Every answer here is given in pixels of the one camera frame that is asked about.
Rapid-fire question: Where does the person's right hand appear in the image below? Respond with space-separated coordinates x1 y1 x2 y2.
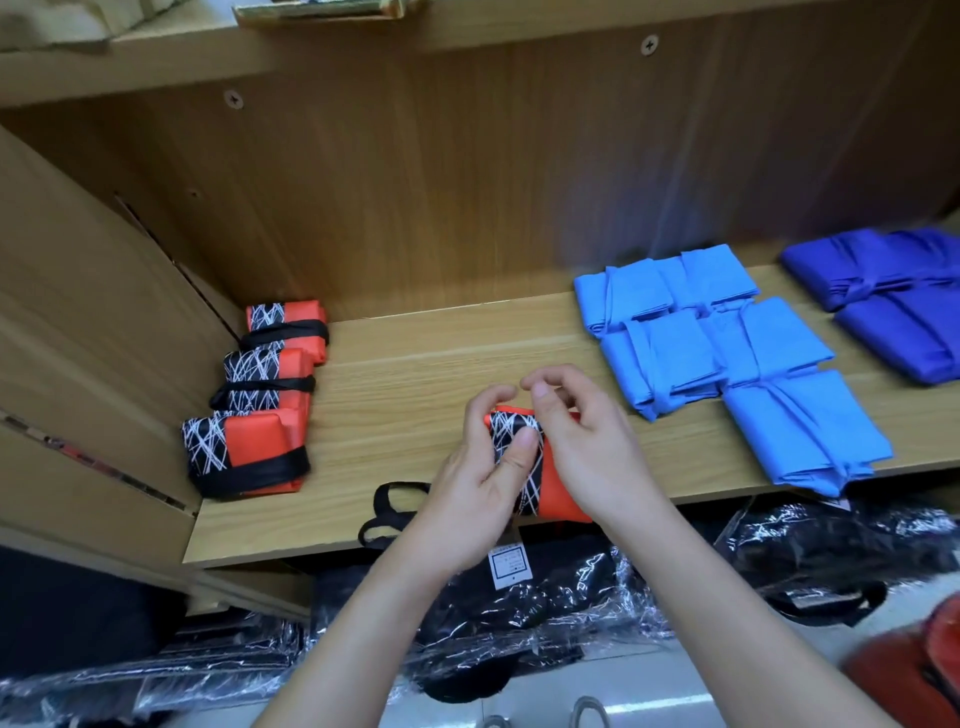
520 364 669 530

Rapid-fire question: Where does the person's left hand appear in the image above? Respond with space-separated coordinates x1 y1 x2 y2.
393 382 542 587

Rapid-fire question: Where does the red bag with black lettering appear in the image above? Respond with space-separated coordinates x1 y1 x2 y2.
180 403 314 501
357 403 596 551
208 343 320 416

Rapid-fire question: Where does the wooden shelf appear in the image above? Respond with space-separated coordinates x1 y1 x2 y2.
0 0 960 624

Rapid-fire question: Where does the red shopping basket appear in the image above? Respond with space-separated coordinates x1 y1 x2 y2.
840 591 960 728

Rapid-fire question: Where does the person's right forearm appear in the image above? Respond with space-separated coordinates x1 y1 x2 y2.
600 487 872 728

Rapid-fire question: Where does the person's left forearm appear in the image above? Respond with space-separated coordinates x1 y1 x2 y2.
255 547 482 728

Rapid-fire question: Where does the person's right shoe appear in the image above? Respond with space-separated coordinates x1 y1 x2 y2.
567 694 615 728

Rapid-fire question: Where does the beige woven basket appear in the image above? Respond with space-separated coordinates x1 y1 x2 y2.
0 0 185 54

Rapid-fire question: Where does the white paper tag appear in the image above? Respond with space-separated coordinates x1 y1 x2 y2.
486 543 537 591

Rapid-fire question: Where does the black wrapped bag with tag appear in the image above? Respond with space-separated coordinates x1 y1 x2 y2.
307 517 677 704

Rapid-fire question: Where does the black plastic-wrapped bag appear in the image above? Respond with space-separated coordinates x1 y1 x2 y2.
0 607 309 728
717 495 960 629

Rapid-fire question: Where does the gold stand with white card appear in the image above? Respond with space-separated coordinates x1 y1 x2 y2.
232 0 429 24

